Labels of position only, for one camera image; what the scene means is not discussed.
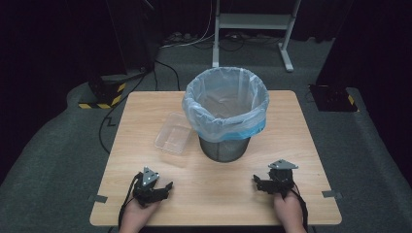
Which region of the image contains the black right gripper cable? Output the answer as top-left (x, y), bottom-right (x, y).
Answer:
top-left (291, 182), bottom-right (309, 231)

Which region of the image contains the clear plastic container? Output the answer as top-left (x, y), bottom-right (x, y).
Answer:
top-left (154, 112), bottom-right (193, 155)

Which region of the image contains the translucent blue trash bag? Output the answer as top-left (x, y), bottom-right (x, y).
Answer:
top-left (181, 66), bottom-right (270, 144)

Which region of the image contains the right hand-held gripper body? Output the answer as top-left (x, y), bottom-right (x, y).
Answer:
top-left (267, 158), bottom-right (299, 199)

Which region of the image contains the person's left hand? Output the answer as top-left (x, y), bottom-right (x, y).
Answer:
top-left (119, 198), bottom-right (162, 233)

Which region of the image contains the white metal stand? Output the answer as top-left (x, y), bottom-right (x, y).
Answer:
top-left (211, 0), bottom-right (303, 73)

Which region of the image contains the metal mesh trash can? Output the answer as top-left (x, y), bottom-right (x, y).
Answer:
top-left (197, 134), bottom-right (252, 163)

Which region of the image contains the white floor cable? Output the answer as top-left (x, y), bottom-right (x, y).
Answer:
top-left (158, 0), bottom-right (217, 50)

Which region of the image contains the black floor cable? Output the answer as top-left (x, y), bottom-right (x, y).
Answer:
top-left (98, 59), bottom-right (182, 155)

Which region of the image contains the black base with yellow stripes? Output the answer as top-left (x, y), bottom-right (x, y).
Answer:
top-left (308, 83), bottom-right (360, 114)
top-left (78, 74), bottom-right (127, 111)

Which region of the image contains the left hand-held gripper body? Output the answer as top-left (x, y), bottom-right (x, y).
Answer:
top-left (132, 166), bottom-right (164, 207)

